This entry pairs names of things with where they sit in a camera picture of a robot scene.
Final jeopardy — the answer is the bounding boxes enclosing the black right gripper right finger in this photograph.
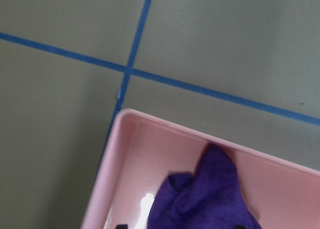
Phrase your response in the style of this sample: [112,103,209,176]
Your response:
[233,225,247,229]

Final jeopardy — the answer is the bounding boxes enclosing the purple microfiber cloth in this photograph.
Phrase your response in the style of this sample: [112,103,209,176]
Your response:
[147,143,261,229]

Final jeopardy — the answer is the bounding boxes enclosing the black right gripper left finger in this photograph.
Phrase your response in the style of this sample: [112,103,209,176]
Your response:
[115,224,128,229]

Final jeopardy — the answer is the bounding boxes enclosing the pink plastic tray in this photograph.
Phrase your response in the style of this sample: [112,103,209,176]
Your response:
[81,109,320,229]

